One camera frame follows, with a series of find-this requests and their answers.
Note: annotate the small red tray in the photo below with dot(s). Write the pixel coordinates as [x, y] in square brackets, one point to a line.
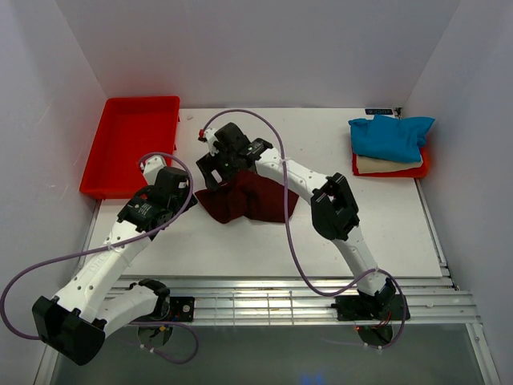
[412, 173]

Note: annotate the aluminium rail frame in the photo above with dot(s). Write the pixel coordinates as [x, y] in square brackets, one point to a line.
[289, 302]

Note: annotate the large red tray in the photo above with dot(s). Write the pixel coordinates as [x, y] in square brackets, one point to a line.
[129, 128]

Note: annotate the maroon t shirt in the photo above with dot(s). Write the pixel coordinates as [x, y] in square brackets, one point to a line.
[247, 195]

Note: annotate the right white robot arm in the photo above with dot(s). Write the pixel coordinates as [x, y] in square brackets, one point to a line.
[334, 215]

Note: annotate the beige folded t shirt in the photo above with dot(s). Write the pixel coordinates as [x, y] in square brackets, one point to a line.
[367, 165]

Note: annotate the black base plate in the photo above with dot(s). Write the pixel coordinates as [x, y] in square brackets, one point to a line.
[356, 308]
[184, 306]

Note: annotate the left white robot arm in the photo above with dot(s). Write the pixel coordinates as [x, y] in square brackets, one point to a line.
[79, 318]

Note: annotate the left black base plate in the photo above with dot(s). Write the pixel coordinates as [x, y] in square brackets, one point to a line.
[184, 306]

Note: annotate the blue folded t shirt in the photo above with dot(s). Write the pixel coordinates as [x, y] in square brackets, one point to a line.
[388, 138]

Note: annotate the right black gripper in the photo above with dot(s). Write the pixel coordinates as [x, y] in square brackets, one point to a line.
[209, 164]

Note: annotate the small black label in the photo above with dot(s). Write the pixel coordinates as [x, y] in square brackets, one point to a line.
[379, 111]

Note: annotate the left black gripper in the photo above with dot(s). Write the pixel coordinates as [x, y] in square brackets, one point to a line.
[187, 200]

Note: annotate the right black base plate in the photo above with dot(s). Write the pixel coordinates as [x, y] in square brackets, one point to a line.
[356, 308]

